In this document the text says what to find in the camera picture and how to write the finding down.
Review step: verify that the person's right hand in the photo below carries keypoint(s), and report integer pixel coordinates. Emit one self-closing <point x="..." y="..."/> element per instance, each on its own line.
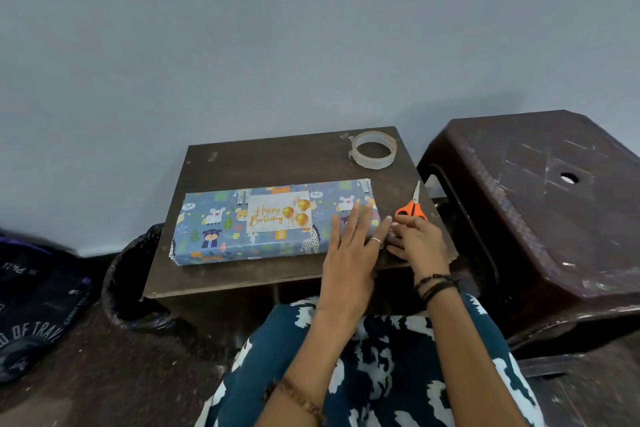
<point x="420" y="246"/>

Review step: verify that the person's left hand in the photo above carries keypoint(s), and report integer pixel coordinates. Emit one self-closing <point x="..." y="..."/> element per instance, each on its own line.
<point x="350" y="271"/>

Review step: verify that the white card with gold stickers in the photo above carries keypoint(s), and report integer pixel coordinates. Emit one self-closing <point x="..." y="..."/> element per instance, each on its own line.
<point x="265" y="214"/>

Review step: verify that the clear tape roll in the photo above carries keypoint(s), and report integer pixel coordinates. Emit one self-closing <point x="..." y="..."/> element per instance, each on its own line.
<point x="360" y="159"/>

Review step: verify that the blue animal-print wrapping paper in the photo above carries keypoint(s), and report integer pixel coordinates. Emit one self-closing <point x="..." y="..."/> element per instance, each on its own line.
<point x="210" y="241"/>

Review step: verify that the person's left forearm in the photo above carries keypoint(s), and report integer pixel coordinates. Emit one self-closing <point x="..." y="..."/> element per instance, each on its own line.
<point x="310" y="371"/>

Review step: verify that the person's right forearm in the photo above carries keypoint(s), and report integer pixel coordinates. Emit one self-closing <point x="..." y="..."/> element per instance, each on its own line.
<point x="475" y="361"/>

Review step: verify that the teal white patterned trousers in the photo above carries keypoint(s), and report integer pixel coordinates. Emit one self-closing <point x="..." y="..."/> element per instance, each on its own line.
<point x="390" y="366"/>

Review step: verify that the brown plastic stool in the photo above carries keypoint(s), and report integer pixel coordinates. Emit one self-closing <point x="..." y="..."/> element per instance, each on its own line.
<point x="525" y="221"/>

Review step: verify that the small brown wooden table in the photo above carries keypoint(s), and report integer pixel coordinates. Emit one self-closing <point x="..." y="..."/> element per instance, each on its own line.
<point x="280" y="156"/>

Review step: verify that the black trash bin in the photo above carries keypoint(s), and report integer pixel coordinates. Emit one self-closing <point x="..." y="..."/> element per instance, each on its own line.
<point x="130" y="291"/>

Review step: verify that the black purple backpack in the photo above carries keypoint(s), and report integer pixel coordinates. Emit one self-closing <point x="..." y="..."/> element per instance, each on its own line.
<point x="35" y="306"/>

